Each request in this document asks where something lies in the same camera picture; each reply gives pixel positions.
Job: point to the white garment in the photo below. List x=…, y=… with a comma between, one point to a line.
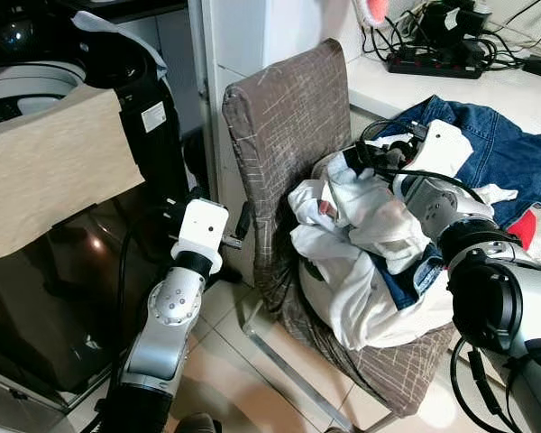
x=352, y=289

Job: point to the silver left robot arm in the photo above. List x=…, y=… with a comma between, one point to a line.
x=176, y=302

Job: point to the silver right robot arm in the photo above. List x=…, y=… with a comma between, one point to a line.
x=514, y=298

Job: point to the black washing machine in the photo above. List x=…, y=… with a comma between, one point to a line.
x=54, y=307

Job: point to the black power strip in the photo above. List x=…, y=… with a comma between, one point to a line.
x=433, y=65

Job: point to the brown plaid fabric chair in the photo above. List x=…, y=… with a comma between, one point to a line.
x=284, y=117

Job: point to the blue denim jeans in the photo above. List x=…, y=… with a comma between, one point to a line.
x=509, y=149

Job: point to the white desk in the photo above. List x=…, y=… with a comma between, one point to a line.
x=514, y=95

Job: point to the pink fluffy object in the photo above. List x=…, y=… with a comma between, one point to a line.
x=372, y=11

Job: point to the black charger device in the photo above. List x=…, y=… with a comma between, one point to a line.
x=455, y=25

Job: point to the red garment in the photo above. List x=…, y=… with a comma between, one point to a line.
x=523, y=230

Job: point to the black robot foot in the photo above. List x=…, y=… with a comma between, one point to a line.
x=198, y=424

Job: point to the beige cloth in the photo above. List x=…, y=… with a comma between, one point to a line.
x=45, y=171

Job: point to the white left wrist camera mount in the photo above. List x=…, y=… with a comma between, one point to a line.
x=201, y=230

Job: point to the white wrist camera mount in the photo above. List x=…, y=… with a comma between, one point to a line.
x=201, y=230
x=444, y=147

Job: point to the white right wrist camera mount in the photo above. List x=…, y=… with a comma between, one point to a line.
x=444, y=147

